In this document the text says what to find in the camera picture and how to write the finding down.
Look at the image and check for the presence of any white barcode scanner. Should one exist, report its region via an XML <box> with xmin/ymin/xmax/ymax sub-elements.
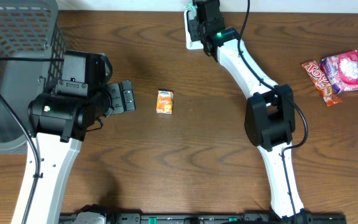
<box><xmin>183</xmin><ymin>9</ymin><xmax>204</xmax><ymax>51</ymax></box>

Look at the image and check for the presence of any red purple pad packet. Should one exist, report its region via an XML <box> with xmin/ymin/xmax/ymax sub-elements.
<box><xmin>319</xmin><ymin>50</ymin><xmax>358</xmax><ymax>94</ymax></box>

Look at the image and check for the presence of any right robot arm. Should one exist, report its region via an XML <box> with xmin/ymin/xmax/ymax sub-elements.
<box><xmin>184</xmin><ymin>0</ymin><xmax>312</xmax><ymax>223</ymax></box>

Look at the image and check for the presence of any grey plastic mesh basket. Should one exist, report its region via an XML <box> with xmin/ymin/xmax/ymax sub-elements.
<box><xmin>0</xmin><ymin>0</ymin><xmax>67</xmax><ymax>154</ymax></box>

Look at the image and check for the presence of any orange Kleenex tissue pack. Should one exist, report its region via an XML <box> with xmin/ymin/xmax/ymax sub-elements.
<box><xmin>156</xmin><ymin>90</ymin><xmax>173</xmax><ymax>114</ymax></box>

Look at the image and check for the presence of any red snack bar wrapper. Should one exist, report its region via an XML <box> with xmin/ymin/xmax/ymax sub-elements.
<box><xmin>302</xmin><ymin>60</ymin><xmax>342</xmax><ymax>106</ymax></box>

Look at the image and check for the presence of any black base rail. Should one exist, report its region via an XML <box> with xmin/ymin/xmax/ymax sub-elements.
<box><xmin>59</xmin><ymin>212</ymin><xmax>347</xmax><ymax>224</ymax></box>

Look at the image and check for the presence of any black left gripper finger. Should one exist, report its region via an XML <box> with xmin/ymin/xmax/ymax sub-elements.
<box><xmin>106</xmin><ymin>83</ymin><xmax>124</xmax><ymax>116</ymax></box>
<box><xmin>121</xmin><ymin>80</ymin><xmax>135</xmax><ymax>112</ymax></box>

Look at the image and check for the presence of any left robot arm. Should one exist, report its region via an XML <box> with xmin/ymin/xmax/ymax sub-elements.
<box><xmin>12</xmin><ymin>50</ymin><xmax>135</xmax><ymax>223</ymax></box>

